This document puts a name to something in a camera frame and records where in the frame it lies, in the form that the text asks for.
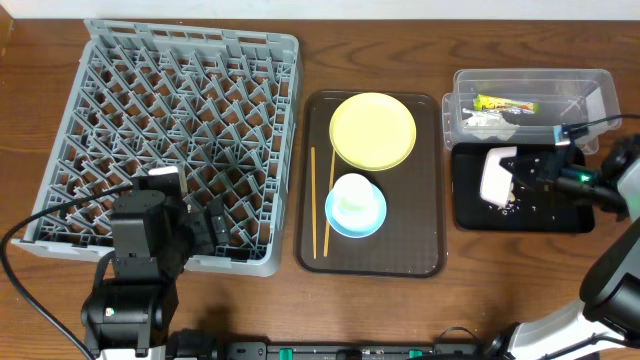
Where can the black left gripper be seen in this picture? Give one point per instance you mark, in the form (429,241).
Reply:
(201,231)

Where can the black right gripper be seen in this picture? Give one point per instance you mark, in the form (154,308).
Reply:
(551,163)

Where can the pink white bowl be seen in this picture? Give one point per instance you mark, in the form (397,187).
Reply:
(496,181)

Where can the white tissue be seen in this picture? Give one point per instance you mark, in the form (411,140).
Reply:
(487,124)

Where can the green snack wrapper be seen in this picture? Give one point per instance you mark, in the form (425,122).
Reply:
(486,102)

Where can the wooden chopstick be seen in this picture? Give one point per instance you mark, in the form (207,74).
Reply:
(313,201)
(326,241)

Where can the white plastic cup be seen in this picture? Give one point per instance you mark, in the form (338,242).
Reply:
(354,192)

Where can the light blue saucer bowl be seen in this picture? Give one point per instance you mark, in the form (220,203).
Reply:
(361,223)

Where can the yellow round plate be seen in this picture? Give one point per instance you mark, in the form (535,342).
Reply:
(372,131)

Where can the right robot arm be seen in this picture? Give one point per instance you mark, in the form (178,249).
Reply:
(606,314)

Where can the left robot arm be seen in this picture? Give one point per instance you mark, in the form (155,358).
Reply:
(134,294)

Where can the black waste tray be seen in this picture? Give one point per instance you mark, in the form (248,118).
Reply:
(473,213)

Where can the rice and peanut waste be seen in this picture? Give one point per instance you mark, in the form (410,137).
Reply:
(528,204)

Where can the clear plastic waste bin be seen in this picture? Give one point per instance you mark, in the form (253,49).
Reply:
(564,96)

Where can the grey plastic dish rack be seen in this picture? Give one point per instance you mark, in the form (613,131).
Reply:
(220,103)

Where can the dark brown serving tray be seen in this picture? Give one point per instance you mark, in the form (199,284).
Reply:
(412,240)

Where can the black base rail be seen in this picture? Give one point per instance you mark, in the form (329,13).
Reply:
(199,345)

